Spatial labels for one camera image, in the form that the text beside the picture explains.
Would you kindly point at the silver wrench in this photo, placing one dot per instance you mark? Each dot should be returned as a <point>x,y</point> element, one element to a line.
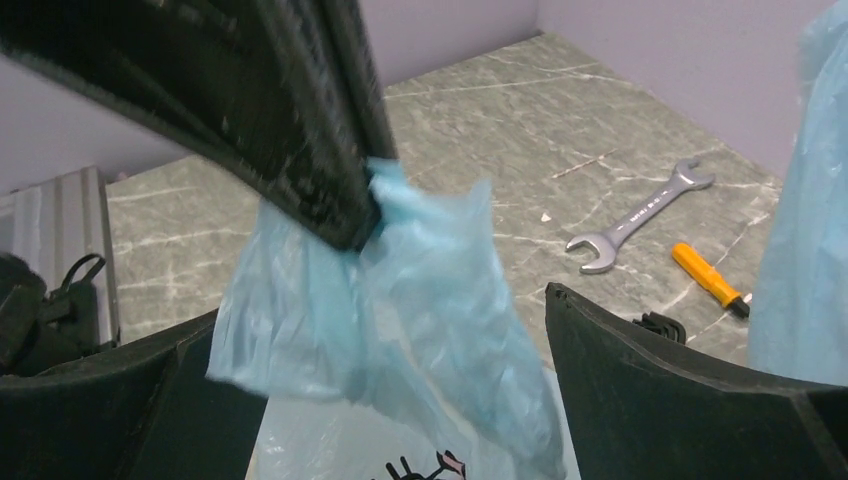
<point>607,242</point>

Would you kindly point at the orange handled screwdriver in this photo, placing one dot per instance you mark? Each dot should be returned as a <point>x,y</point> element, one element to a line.
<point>706,276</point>

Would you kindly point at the light blue plastic bag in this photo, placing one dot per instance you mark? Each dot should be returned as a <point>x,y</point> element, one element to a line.
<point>405,359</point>

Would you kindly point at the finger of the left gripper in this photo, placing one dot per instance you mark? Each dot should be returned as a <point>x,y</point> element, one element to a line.
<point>365,94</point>
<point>253,86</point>

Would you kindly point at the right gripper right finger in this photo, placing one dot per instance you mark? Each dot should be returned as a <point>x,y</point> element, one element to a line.
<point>640,406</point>

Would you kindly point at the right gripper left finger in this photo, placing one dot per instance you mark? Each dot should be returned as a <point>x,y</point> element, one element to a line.
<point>144,410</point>

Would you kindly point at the orange black small brush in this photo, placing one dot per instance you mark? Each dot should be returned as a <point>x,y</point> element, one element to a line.
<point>662,325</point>

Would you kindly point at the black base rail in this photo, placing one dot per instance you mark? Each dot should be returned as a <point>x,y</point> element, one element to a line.
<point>42,329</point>

